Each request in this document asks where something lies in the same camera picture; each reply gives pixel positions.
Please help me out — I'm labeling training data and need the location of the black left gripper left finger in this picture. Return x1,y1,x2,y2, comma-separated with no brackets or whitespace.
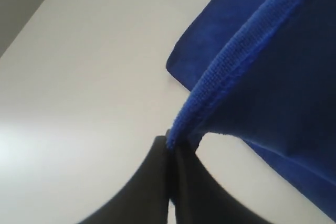
81,136,169,224

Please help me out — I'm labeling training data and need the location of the blue microfiber towel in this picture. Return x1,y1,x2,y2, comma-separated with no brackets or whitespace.
166,0,335,219

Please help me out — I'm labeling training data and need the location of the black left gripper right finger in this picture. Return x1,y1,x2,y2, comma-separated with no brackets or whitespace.
170,140,263,224

